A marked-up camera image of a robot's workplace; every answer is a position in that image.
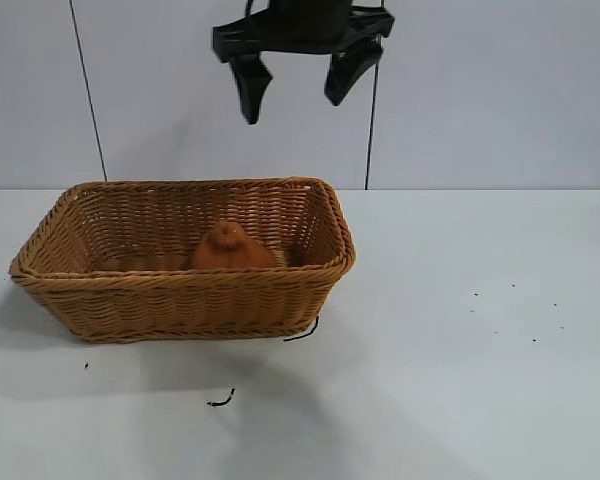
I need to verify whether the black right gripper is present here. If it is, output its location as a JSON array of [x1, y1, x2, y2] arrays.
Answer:
[[211, 0, 397, 126]]

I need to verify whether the brown woven wicker basket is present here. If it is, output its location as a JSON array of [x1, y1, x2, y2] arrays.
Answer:
[[8, 175, 357, 345]]

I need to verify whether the orange fruit with knob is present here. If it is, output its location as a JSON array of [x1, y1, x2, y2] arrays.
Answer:
[[188, 219, 277, 272]]

